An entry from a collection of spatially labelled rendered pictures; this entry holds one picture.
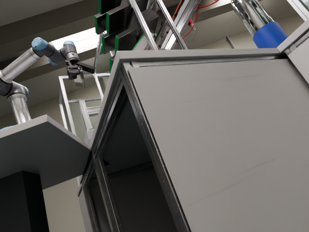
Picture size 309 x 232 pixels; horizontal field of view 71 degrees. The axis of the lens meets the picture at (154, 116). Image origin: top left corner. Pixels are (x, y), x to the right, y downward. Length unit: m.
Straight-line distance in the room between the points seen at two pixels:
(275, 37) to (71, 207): 4.05
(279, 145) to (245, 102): 0.16
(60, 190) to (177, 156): 4.17
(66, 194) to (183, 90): 4.09
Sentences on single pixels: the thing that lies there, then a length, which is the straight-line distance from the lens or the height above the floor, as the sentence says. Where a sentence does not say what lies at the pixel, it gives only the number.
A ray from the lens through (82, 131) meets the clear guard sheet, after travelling 2.78.
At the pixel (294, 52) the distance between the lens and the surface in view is 1.09.
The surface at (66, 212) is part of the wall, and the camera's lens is 4.55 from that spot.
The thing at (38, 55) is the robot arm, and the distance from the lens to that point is 1.54.
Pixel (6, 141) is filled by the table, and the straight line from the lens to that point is 0.93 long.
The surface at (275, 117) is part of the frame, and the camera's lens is 0.82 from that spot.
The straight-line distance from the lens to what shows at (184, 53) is 0.74.
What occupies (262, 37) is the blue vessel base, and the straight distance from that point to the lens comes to 1.48.
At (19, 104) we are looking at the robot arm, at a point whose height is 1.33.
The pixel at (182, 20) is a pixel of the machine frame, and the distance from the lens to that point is 2.54.
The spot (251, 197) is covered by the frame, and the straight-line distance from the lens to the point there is 0.61.
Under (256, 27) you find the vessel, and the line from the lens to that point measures 1.52.
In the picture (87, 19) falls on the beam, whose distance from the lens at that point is 3.35.
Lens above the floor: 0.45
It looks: 21 degrees up
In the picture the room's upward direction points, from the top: 22 degrees counter-clockwise
